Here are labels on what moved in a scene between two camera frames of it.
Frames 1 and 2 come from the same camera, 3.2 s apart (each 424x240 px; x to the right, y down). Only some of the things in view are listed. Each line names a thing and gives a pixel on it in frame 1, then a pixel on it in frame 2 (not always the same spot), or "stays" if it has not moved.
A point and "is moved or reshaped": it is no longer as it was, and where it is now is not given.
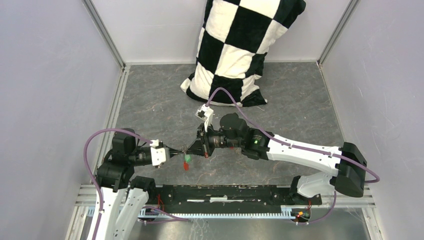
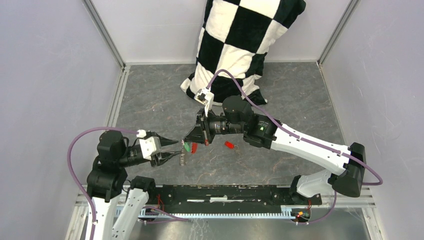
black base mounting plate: (228, 197) stays
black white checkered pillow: (235, 37) stays
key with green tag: (187, 158) is moved or reshaped
